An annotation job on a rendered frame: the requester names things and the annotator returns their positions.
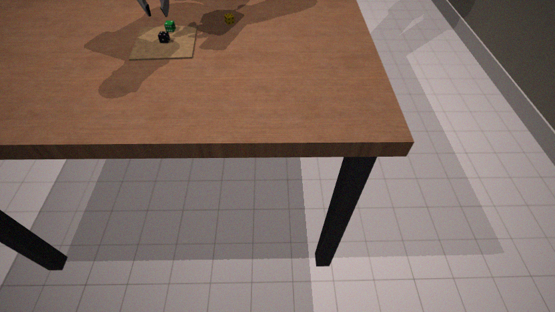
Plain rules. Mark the tan square mat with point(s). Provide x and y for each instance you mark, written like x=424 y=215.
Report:
x=180 y=46

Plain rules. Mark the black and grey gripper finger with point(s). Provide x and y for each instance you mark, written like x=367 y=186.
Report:
x=145 y=6
x=165 y=7

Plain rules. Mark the black die with white pips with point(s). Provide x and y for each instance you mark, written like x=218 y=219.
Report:
x=163 y=37

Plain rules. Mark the yellow die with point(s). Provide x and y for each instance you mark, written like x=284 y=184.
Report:
x=229 y=19

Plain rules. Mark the green die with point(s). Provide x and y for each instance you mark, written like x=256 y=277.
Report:
x=169 y=26

